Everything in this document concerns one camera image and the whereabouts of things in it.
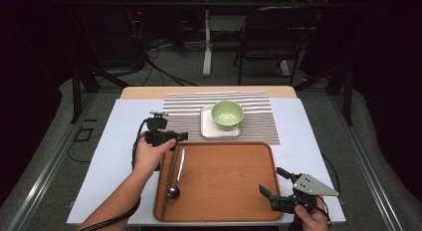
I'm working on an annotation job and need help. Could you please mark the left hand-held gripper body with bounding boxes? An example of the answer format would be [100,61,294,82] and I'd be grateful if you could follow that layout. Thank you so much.
[144,111,177,147]

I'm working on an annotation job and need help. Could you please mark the wooden tray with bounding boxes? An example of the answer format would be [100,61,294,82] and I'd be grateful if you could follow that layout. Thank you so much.
[152,141,284,223]

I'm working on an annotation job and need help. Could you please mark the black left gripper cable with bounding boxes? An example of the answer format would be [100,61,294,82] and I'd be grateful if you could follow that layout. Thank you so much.
[79,119,151,231]

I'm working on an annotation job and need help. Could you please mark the white table sheet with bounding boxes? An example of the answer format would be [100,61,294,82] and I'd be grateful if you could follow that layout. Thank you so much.
[66,98,346,225]

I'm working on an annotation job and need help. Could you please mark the white square plate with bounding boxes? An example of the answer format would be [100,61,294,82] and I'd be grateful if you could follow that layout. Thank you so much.
[200,106,242,138]

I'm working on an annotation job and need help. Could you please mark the black floor socket box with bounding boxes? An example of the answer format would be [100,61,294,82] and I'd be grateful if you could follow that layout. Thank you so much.
[74,125,94,142]

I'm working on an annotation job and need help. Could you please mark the beige striped placemat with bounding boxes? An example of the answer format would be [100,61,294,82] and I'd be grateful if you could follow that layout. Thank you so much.
[158,91,281,146]

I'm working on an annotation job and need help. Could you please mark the person's left hand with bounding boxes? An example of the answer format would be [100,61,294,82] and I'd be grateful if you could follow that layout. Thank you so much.
[131,133,178,175]

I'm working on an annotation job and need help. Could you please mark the dark equipment with red light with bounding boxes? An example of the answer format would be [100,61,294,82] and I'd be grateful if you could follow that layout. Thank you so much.
[125,8,148,38]

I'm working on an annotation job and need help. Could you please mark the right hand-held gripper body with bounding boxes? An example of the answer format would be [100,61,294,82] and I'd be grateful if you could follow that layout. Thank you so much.
[269,172,340,215]

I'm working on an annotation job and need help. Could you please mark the black floor cables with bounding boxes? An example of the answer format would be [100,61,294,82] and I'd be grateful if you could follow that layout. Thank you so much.
[132,38,200,88]

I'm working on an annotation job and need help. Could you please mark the black folding chair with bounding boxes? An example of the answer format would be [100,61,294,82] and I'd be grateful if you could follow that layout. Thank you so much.
[233,5,317,87]

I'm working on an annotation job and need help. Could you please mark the black metal stand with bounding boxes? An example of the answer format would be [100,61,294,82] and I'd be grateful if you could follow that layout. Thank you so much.
[293,63,354,127]
[68,63,130,124]

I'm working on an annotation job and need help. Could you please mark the person's right hand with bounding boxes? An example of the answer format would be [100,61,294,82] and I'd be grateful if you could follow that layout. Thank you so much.
[293,205,330,231]

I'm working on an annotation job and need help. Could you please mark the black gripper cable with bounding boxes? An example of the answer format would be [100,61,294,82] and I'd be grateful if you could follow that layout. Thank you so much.
[320,153,342,205]
[79,119,151,231]

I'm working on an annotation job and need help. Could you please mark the green bowl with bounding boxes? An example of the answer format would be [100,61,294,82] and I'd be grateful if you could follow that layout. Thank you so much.
[211,100,245,131]

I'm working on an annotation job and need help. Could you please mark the brown wooden chopstick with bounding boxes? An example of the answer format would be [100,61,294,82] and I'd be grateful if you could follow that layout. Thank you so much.
[160,145,176,220]
[162,144,180,219]

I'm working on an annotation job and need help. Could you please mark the metal spoon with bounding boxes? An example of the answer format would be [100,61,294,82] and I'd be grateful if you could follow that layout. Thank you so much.
[166,148,187,200]

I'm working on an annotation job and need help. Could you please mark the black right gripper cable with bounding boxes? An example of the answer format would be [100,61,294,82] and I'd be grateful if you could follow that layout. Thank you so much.
[320,153,342,205]

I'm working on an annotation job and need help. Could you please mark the aluminium frame rail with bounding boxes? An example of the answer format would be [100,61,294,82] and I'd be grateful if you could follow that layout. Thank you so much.
[327,95,404,231]
[6,91,98,231]

